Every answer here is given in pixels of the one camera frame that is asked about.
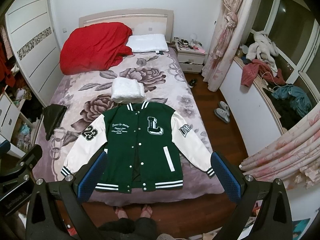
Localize green white varsity jacket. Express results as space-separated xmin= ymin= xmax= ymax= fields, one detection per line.
xmin=61 ymin=101 xmax=215 ymax=193

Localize hanging red clothes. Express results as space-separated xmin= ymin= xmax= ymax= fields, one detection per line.
xmin=1 ymin=25 xmax=15 ymax=93

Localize white drawer shelf unit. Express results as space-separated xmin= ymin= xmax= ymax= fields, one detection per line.
xmin=1 ymin=92 xmax=40 ymax=158

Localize pink floral curtain right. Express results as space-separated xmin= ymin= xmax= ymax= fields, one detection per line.
xmin=240 ymin=104 xmax=320 ymax=190

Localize pink floral curtain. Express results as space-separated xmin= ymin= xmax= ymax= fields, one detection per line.
xmin=240 ymin=104 xmax=320 ymax=190
xmin=202 ymin=0 xmax=253 ymax=92

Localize black garment on bed edge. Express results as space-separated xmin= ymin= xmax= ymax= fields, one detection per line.
xmin=43 ymin=104 xmax=67 ymax=141

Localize person's legs and feet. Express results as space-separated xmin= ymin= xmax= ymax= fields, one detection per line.
xmin=97 ymin=204 xmax=173 ymax=240

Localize floral plush bed blanket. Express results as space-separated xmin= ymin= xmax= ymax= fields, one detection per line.
xmin=33 ymin=50 xmax=223 ymax=206

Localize grey slipper near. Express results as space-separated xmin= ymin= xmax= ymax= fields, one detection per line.
xmin=214 ymin=108 xmax=230 ymax=124

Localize grey slipper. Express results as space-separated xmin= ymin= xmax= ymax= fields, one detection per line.
xmin=219 ymin=101 xmax=230 ymax=116
xmin=214 ymin=108 xmax=230 ymax=124

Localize teal garment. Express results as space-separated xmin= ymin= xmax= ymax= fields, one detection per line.
xmin=272 ymin=84 xmax=312 ymax=118

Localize grey slipper far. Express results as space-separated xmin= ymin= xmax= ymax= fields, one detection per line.
xmin=219 ymin=101 xmax=230 ymax=116

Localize folded white fleece blanket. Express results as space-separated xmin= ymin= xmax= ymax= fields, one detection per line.
xmin=111 ymin=77 xmax=145 ymax=104

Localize pink red garment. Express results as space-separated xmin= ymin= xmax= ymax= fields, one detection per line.
xmin=240 ymin=59 xmax=286 ymax=87

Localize white wardrobe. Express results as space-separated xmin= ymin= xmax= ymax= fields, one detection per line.
xmin=5 ymin=0 xmax=63 ymax=107

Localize red duvet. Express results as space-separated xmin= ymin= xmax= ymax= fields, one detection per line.
xmin=60 ymin=22 xmax=132 ymax=75

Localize black shoe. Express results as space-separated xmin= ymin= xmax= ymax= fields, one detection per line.
xmin=188 ymin=79 xmax=197 ymax=88

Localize white plush garment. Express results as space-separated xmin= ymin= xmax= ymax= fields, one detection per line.
xmin=246 ymin=31 xmax=279 ymax=76

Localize white pillow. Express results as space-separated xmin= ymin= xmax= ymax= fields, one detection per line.
xmin=126 ymin=34 xmax=169 ymax=53

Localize white bedside table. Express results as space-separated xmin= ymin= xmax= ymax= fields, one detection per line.
xmin=174 ymin=37 xmax=207 ymax=73

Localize beige bed headboard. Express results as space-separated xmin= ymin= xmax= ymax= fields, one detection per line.
xmin=79 ymin=8 xmax=174 ymax=42

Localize pink floral curtain left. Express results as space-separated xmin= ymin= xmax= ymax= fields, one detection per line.
xmin=202 ymin=0 xmax=253 ymax=92

